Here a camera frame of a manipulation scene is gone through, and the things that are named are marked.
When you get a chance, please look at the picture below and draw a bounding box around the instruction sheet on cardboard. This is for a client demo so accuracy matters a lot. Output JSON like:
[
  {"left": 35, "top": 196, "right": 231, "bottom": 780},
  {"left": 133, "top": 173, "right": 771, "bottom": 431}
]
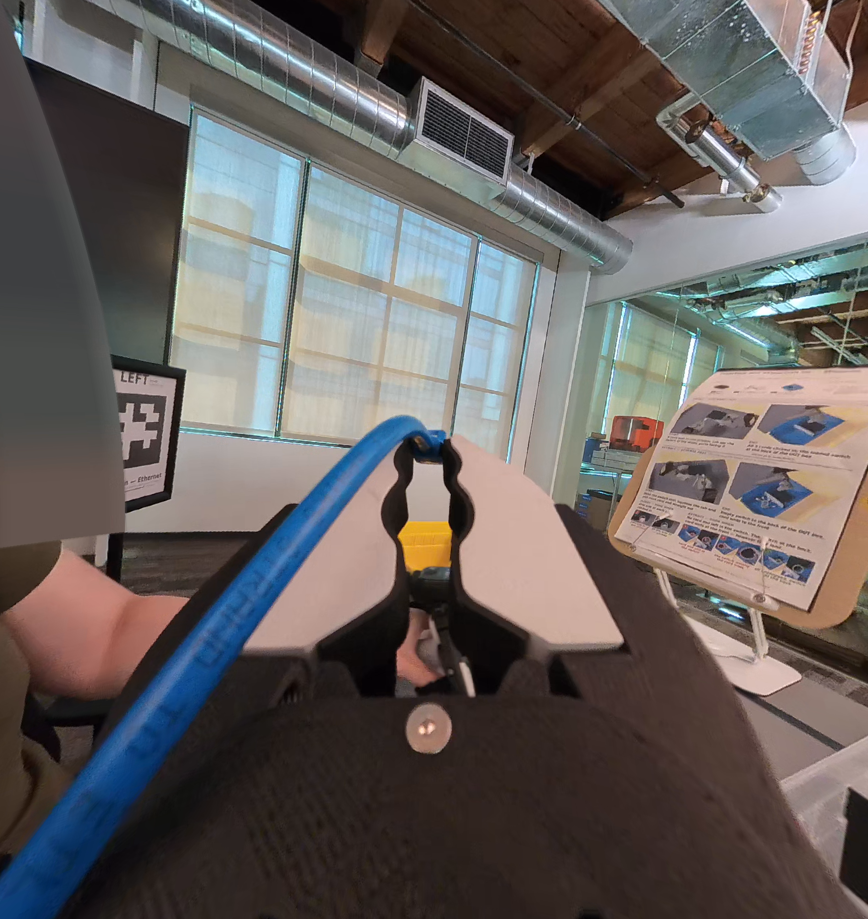
[{"left": 606, "top": 365, "right": 868, "bottom": 631}]

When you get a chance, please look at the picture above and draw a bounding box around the large gridded window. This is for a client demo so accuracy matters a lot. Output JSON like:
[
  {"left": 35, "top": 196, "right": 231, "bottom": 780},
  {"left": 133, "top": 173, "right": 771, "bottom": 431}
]
[{"left": 168, "top": 108, "right": 543, "bottom": 460}]

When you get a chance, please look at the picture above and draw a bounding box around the person's left hand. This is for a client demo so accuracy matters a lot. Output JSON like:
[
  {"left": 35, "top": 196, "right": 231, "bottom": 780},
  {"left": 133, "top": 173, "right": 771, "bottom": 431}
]
[{"left": 396, "top": 630, "right": 439, "bottom": 687}]

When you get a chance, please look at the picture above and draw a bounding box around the yellow plastic bin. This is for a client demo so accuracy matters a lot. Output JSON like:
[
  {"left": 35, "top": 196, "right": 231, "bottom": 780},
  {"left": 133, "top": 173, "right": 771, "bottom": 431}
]
[{"left": 398, "top": 520, "right": 454, "bottom": 570}]

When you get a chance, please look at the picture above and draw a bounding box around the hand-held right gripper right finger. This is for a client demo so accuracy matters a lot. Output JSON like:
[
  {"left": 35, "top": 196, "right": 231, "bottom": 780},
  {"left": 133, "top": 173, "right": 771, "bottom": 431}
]
[{"left": 443, "top": 433, "right": 626, "bottom": 699}]

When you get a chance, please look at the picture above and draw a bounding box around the rectangular metal air duct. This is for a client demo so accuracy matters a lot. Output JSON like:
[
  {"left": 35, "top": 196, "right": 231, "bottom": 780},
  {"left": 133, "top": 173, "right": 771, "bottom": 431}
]
[{"left": 599, "top": 0, "right": 855, "bottom": 162}]

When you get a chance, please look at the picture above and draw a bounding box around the small round silver duct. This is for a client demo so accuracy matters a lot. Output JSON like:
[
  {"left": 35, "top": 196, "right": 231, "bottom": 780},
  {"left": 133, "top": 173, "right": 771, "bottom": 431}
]
[{"left": 657, "top": 93, "right": 783, "bottom": 215}]

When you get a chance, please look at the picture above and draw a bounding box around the person's olive shirt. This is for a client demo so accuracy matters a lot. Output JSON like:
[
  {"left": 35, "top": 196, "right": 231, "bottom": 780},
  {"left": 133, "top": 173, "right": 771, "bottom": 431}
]
[{"left": 0, "top": 542, "right": 76, "bottom": 873}]

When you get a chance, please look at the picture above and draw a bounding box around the white board stand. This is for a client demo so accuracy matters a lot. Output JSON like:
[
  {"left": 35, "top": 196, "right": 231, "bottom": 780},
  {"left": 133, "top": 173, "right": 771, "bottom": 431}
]
[{"left": 653, "top": 567, "right": 802, "bottom": 697}]

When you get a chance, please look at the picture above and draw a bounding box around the orange 3D printer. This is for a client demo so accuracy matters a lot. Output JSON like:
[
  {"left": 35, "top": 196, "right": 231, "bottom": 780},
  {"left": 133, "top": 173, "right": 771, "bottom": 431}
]
[{"left": 610, "top": 415, "right": 656, "bottom": 452}]

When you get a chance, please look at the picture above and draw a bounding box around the round silver air duct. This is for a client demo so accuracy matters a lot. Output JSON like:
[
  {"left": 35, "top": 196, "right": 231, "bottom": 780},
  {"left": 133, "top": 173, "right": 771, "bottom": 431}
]
[{"left": 111, "top": 0, "right": 634, "bottom": 275}]

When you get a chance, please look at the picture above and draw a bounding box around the black framed marker sign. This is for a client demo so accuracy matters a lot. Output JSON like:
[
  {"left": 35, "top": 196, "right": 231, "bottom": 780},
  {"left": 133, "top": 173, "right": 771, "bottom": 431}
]
[{"left": 106, "top": 355, "right": 187, "bottom": 584}]

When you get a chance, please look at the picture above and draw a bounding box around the black ceiling pipe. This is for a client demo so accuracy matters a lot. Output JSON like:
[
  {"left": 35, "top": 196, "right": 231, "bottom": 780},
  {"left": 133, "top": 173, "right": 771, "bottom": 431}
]
[{"left": 405, "top": 0, "right": 686, "bottom": 209}]

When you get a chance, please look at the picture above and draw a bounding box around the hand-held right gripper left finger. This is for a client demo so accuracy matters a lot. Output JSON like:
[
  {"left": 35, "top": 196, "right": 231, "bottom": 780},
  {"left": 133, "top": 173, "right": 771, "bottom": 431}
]
[{"left": 244, "top": 434, "right": 415, "bottom": 699}]

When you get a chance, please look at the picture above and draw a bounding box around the person's left forearm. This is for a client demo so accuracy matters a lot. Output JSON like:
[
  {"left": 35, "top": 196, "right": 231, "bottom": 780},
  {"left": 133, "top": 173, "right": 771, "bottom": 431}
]
[{"left": 0, "top": 549, "right": 191, "bottom": 701}]

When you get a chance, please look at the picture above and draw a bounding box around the blue ethernet cable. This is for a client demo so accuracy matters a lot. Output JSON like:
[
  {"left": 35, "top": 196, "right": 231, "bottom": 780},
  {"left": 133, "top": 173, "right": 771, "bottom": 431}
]
[{"left": 0, "top": 415, "right": 449, "bottom": 919}]

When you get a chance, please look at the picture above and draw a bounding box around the side room window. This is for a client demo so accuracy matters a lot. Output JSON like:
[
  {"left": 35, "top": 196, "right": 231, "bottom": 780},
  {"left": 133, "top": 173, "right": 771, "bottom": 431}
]
[{"left": 606, "top": 302, "right": 722, "bottom": 432}]

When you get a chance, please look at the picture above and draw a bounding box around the white vent grille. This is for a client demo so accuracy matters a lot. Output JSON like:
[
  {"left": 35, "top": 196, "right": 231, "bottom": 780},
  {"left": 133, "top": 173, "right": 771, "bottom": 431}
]
[{"left": 409, "top": 78, "right": 515, "bottom": 186}]

